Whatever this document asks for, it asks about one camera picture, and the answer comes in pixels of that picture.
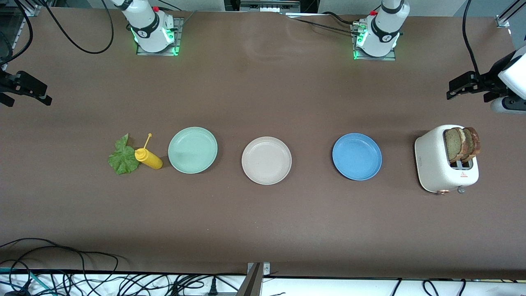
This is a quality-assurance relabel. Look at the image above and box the dark crust bread slice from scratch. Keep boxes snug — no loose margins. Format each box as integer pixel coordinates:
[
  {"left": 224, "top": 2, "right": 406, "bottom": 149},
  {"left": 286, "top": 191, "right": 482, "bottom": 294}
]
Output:
[{"left": 462, "top": 127, "right": 481, "bottom": 162}]

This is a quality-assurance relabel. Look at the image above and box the light brown bread slice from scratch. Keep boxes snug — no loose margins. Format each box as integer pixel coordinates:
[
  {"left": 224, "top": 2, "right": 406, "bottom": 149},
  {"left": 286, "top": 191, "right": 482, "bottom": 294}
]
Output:
[{"left": 444, "top": 127, "right": 467, "bottom": 162}]

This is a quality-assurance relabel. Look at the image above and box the green lettuce leaf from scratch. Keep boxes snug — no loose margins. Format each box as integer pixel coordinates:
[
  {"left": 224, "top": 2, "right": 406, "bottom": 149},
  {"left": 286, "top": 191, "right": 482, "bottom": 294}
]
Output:
[{"left": 108, "top": 133, "right": 141, "bottom": 176}]

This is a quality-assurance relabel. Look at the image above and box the yellow squeeze bottle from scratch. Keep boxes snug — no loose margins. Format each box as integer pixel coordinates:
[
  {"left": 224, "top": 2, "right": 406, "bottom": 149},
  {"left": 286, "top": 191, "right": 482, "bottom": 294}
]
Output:
[{"left": 134, "top": 133, "right": 163, "bottom": 170}]

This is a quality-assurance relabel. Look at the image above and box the blue plate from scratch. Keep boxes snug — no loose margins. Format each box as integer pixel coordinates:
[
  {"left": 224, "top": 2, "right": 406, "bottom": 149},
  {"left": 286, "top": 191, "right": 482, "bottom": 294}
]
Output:
[{"left": 332, "top": 133, "right": 383, "bottom": 181}]

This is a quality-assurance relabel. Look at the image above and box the mint green plate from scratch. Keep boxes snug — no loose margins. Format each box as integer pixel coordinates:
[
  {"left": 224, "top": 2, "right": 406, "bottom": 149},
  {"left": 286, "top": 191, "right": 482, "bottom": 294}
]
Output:
[{"left": 168, "top": 127, "right": 218, "bottom": 174}]

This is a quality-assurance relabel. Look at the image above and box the beige plate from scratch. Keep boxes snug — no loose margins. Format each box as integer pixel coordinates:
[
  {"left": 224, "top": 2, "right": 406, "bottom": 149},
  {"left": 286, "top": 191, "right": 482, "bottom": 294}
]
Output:
[{"left": 241, "top": 136, "right": 293, "bottom": 185}]

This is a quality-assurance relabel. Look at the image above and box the white toaster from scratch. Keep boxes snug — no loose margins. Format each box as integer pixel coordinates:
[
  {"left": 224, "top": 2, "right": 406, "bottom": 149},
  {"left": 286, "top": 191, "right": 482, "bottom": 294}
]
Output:
[{"left": 414, "top": 125, "right": 480, "bottom": 194}]

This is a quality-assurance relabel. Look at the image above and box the black power strip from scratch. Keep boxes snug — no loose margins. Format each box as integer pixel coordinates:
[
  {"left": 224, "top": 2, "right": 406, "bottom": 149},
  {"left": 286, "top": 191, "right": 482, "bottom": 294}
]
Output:
[{"left": 224, "top": 0, "right": 319, "bottom": 14}]

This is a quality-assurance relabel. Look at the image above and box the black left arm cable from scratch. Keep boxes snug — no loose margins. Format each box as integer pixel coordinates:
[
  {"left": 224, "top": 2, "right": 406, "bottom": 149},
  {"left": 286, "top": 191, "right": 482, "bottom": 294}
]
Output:
[{"left": 462, "top": 0, "right": 482, "bottom": 77}]

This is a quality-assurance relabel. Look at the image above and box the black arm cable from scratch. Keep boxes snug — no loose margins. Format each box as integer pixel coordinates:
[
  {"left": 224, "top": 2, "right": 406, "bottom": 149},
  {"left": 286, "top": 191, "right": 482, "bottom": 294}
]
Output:
[
  {"left": 0, "top": 0, "right": 115, "bottom": 66},
  {"left": 462, "top": 0, "right": 482, "bottom": 77}
]

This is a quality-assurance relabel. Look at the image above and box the aluminium frame profile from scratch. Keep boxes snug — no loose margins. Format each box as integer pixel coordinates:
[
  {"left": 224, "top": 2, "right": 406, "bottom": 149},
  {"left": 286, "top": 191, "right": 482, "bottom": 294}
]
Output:
[
  {"left": 496, "top": 0, "right": 526, "bottom": 28},
  {"left": 0, "top": 3, "right": 42, "bottom": 81}
]

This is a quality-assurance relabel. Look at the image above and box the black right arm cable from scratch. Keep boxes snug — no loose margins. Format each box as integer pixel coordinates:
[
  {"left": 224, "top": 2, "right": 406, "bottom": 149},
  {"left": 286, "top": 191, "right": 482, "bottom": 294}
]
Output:
[{"left": 0, "top": 0, "right": 115, "bottom": 66}]

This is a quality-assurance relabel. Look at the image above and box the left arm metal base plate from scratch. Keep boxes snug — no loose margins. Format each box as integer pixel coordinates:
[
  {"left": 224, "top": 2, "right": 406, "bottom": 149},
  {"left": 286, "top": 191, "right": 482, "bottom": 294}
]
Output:
[{"left": 351, "top": 23, "right": 397, "bottom": 61}]

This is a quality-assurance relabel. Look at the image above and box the black base power cable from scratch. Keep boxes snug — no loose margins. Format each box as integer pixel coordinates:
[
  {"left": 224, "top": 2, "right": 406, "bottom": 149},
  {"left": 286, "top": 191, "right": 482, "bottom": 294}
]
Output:
[{"left": 286, "top": 12, "right": 362, "bottom": 36}]

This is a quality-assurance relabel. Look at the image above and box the black cable looping on table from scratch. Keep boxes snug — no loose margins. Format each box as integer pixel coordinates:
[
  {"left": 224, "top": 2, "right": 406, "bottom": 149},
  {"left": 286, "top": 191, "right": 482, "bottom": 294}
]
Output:
[{"left": 0, "top": 238, "right": 120, "bottom": 274}]

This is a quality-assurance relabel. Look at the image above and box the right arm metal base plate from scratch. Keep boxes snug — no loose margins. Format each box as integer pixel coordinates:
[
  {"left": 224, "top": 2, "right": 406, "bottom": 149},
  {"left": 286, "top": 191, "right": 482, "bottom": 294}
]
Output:
[{"left": 136, "top": 16, "right": 184, "bottom": 56}]

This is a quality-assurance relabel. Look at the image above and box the teal cable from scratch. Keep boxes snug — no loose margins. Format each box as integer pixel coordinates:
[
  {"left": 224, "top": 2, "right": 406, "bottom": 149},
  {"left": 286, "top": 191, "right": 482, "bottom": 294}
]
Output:
[{"left": 0, "top": 267, "right": 46, "bottom": 294}]

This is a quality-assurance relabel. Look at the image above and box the metal camera stand post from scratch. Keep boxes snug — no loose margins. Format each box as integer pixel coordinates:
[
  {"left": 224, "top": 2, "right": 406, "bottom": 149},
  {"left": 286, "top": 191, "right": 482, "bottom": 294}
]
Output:
[{"left": 236, "top": 262, "right": 272, "bottom": 296}]

